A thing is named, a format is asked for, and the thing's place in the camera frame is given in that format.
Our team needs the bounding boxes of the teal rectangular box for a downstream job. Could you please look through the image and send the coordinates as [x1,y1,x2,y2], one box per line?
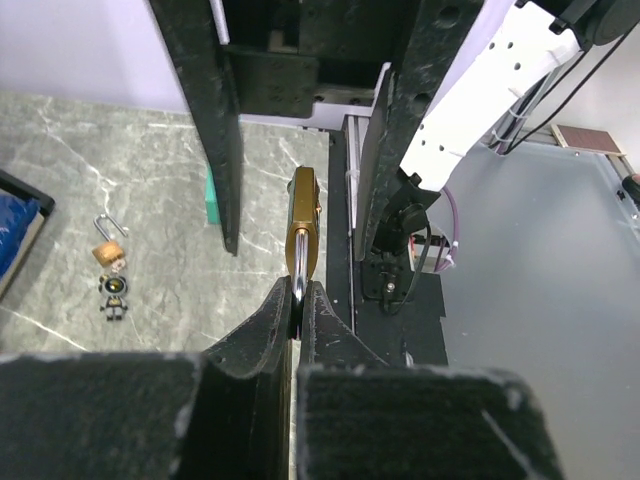
[204,169,220,225]

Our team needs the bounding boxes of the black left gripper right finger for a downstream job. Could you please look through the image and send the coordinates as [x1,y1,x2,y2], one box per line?
[297,279,391,480]

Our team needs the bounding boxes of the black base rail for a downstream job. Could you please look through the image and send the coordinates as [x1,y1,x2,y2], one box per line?
[326,115,448,365]

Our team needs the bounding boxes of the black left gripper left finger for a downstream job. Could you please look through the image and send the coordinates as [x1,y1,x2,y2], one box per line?
[199,276,292,479]

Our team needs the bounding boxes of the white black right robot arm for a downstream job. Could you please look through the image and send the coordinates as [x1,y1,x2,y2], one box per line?
[151,1,639,258]

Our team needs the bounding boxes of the black frame cream shelf rack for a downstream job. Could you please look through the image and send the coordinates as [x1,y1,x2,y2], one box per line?
[1,169,56,296]

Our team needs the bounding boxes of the blue Doritos bag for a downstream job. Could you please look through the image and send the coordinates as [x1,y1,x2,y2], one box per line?
[0,193,40,279]

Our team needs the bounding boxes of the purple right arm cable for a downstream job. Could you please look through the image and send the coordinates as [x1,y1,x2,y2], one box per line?
[434,187,464,274]

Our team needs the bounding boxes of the small brass padlock with keychain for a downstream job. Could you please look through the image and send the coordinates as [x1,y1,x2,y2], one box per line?
[92,213,128,267]

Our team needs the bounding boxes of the small brass padlock front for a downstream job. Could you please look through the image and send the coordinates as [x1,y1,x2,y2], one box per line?
[285,167,321,306]

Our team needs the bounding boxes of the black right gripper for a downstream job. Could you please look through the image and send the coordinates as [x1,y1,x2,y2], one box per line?
[149,0,483,261]

